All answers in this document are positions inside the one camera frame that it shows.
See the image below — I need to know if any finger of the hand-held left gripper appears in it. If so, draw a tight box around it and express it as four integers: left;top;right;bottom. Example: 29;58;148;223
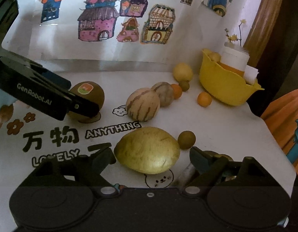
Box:
23;58;71;90
0;56;103;121

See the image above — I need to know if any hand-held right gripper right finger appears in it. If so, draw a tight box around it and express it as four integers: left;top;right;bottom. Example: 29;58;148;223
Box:
181;146;276;195

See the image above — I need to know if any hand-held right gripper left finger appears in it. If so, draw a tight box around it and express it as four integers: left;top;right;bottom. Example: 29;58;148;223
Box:
28;147;118;195

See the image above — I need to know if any small green round longan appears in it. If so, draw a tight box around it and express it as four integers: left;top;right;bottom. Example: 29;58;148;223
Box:
177;130;196;149
178;80;190;92

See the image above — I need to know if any brown kiwi with sticker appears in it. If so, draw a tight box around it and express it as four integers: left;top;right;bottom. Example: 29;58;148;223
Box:
67;81;105;123

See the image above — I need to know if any large yellow-green lemon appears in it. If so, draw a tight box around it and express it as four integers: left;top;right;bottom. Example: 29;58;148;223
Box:
114;127;181;175

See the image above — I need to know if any small orange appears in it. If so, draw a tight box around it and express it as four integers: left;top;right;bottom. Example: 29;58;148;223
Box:
197;92;212;107
171;84;183;99

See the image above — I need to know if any striped pepino melon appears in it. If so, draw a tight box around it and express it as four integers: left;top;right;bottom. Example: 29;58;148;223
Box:
151;82;175;107
126;88;161;122

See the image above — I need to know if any person's left hand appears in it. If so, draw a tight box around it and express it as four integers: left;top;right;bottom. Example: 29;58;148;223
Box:
0;103;14;133

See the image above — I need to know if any printed white tablecloth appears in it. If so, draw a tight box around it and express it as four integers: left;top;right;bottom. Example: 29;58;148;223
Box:
0;70;296;191

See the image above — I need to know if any yellow plastic bowl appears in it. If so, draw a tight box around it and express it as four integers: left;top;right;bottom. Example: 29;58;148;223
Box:
199;48;265;106

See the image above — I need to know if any round yellow lemon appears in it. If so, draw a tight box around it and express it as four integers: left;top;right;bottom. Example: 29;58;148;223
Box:
173;63;193;82

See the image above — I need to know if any white folded paper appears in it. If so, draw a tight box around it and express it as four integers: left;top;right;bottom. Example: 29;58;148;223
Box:
245;65;259;84

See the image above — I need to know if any white and orange cup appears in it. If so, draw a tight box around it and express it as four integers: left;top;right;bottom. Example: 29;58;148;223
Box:
220;45;250;76

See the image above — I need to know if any dried flower twig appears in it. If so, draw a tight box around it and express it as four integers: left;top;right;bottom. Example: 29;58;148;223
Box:
224;19;247;47

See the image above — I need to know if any house drawings wall poster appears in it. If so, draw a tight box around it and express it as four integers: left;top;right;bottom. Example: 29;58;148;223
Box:
2;0;236;72

